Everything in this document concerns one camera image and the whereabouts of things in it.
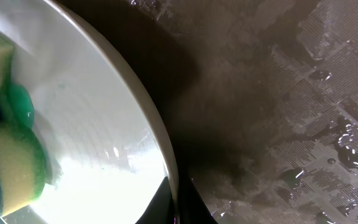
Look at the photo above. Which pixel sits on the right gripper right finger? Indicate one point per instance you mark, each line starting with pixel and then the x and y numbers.
pixel 191 207

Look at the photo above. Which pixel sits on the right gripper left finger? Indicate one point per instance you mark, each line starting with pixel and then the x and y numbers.
pixel 161 208

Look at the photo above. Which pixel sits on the light blue plate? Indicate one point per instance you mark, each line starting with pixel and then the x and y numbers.
pixel 107 146

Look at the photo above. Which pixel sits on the green yellow sponge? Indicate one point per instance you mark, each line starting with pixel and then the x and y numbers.
pixel 22 159

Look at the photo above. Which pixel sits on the dark grey serving tray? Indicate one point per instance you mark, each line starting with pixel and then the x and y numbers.
pixel 259 98

